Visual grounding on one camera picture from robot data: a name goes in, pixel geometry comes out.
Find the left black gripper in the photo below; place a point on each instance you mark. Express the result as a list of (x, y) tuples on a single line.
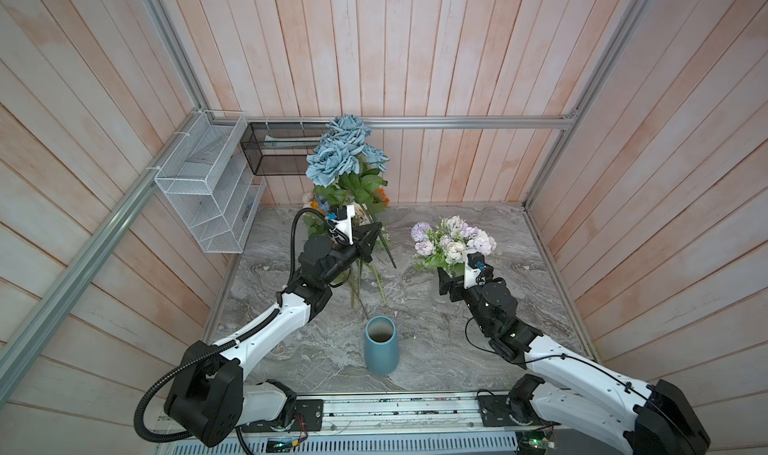
[(363, 245)]

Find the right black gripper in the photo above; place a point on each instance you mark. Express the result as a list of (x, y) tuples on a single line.
[(446, 281)]

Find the pink white hydrangea bouquet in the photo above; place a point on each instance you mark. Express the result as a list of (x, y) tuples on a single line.
[(448, 244)]

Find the teal blue rose bouquet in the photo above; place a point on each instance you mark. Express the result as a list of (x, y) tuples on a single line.
[(345, 169)]

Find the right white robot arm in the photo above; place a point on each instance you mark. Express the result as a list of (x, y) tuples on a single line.
[(563, 387)]

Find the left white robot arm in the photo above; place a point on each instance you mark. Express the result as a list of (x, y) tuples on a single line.
[(209, 396)]

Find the teal ceramic vase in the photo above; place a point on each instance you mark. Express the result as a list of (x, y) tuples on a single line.
[(381, 348)]

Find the orange flower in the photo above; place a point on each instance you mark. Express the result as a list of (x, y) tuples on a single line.
[(381, 197)]

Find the green leafy flower bunch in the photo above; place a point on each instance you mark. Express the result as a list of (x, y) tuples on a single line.
[(365, 284)]

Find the black mesh basket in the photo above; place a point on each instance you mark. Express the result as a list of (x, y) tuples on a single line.
[(280, 148)]

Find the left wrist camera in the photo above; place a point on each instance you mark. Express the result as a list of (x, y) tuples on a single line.
[(340, 224)]

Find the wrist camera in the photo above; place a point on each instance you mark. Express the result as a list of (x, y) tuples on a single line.
[(340, 224), (475, 270)]

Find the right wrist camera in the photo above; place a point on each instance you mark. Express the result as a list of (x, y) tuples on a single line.
[(475, 270)]

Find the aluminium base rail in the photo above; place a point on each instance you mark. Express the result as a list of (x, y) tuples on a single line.
[(475, 422)]

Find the white wire mesh shelf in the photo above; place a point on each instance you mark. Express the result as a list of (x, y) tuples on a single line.
[(208, 181)]

